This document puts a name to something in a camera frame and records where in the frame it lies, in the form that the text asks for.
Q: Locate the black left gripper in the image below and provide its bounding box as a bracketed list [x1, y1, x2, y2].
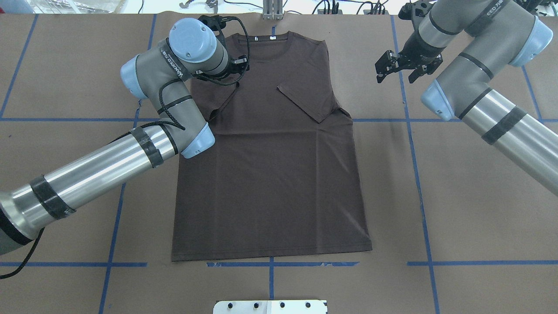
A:
[221, 36, 250, 79]

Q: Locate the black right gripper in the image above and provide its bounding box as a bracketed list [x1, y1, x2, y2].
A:
[375, 31, 444, 84]

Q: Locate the dark brown t-shirt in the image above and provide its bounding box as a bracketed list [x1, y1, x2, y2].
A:
[171, 31, 372, 262]

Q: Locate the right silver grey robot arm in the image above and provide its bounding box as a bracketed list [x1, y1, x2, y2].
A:
[375, 0, 558, 194]

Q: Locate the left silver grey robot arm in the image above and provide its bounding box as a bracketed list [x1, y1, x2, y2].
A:
[0, 15, 250, 254]

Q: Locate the black left braided cable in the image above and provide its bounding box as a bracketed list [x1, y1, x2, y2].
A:
[0, 17, 251, 280]

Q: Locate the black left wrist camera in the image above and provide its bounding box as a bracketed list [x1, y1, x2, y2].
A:
[198, 15, 229, 32]

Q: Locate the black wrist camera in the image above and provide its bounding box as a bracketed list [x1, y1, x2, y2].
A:
[198, 15, 229, 32]
[397, 0, 435, 21]

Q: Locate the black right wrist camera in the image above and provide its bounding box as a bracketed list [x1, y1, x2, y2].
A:
[397, 0, 435, 21]

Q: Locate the grey metal clamp bracket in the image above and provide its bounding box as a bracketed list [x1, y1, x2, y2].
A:
[262, 0, 285, 20]

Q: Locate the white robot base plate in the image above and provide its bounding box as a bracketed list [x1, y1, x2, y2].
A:
[213, 300, 328, 314]

